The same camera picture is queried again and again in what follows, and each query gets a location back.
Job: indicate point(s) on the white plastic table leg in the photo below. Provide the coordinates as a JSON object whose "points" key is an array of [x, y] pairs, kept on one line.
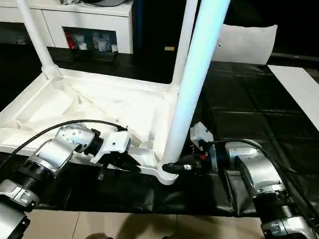
{"points": [[184, 42], [197, 74], [36, 39]]}

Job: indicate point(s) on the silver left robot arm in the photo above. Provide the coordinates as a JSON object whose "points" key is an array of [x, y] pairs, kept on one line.
{"points": [[57, 152]]}

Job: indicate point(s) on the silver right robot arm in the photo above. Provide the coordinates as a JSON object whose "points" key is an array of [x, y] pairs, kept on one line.
{"points": [[256, 169]]}

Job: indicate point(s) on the black quilted mat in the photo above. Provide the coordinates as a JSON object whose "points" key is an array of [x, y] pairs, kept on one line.
{"points": [[249, 104]]}

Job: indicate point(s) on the white flat panel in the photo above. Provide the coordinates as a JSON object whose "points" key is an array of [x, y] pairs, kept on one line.
{"points": [[299, 92]]}

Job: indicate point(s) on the grey cushion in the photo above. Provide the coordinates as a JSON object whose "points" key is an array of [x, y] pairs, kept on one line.
{"points": [[244, 42]]}

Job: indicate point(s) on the black cabinet with gold label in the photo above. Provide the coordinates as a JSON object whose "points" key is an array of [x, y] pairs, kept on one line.
{"points": [[154, 30]]}

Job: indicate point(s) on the black bar with red mark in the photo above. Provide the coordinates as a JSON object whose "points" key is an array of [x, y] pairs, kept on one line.
{"points": [[296, 56]]}

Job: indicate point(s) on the white sideboard with glass doors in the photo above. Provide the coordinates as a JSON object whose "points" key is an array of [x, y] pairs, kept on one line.
{"points": [[87, 17]]}

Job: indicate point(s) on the grey helmet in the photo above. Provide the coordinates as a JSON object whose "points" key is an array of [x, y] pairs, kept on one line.
{"points": [[104, 2]]}

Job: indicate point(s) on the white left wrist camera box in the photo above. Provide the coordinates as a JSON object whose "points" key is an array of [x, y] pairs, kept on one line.
{"points": [[114, 143]]}

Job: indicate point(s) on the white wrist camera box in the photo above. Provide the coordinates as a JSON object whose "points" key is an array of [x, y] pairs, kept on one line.
{"points": [[199, 133], [114, 143]]}

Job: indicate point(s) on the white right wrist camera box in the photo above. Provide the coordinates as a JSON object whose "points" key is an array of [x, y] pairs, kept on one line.
{"points": [[199, 133]]}

